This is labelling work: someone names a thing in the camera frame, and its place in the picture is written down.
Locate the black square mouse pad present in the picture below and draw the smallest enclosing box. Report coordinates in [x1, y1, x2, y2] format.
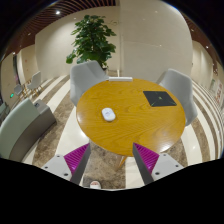
[144, 91, 177, 107]

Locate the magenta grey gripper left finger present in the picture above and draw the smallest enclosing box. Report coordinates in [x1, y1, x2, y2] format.
[42, 144, 91, 185]

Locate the grey green sofa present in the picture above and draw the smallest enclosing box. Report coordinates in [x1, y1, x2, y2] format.
[0, 99, 56, 162]

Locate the grey background chair near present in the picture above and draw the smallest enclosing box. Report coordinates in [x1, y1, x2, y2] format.
[27, 71, 41, 94]

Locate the grey background chair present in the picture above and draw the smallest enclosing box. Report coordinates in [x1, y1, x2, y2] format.
[27, 71, 41, 94]
[14, 84, 25, 98]

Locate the white shoe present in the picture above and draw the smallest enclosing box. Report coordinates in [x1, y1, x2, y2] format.
[90, 181, 101, 189]

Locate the green potted plant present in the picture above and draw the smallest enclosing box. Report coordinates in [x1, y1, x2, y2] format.
[66, 15, 116, 69]

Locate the grey background chair far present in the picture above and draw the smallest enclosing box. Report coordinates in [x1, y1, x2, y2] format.
[14, 84, 25, 98]

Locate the white computer mouse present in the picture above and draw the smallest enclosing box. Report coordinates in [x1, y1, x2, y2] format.
[102, 108, 116, 122]

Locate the grey chair left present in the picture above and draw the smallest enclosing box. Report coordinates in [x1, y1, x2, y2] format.
[70, 61, 109, 105]

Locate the round wooden table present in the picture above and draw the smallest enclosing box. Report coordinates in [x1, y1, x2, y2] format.
[76, 79, 185, 167]

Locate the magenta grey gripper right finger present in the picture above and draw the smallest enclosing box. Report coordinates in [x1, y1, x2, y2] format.
[133, 143, 183, 185]

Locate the grey chair right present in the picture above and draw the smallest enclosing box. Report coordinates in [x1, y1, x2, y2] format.
[157, 68, 198, 126]

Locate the white rectangular box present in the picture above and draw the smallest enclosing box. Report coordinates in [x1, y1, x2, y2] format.
[108, 77, 133, 82]

